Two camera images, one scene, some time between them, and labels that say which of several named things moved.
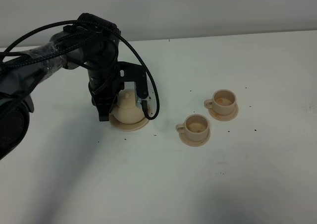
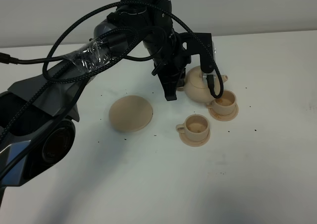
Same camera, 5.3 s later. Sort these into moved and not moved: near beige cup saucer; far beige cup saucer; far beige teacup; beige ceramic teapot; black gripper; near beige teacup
Moved: beige ceramic teapot; black gripper
Not moved: far beige cup saucer; near beige cup saucer; far beige teacup; near beige teacup
